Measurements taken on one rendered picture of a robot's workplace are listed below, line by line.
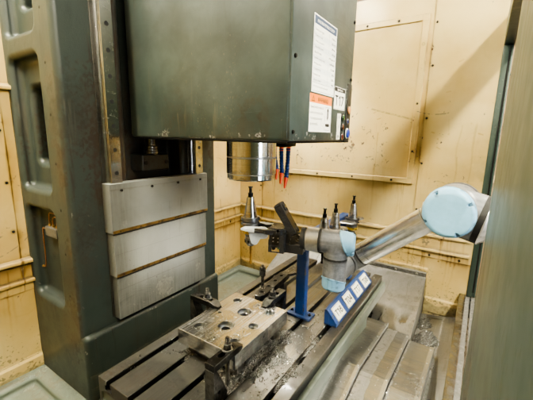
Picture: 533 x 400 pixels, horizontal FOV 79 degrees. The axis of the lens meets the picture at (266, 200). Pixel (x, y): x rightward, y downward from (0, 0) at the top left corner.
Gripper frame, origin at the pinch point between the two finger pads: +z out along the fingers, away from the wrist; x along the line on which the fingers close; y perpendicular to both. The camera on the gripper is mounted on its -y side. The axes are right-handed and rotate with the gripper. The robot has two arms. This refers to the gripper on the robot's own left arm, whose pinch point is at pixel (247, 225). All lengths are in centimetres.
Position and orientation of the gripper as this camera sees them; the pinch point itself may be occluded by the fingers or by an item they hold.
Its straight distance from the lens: 110.3
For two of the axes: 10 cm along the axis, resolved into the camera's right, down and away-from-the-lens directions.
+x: 3.2, -1.7, 9.3
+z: -9.5, -0.9, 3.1
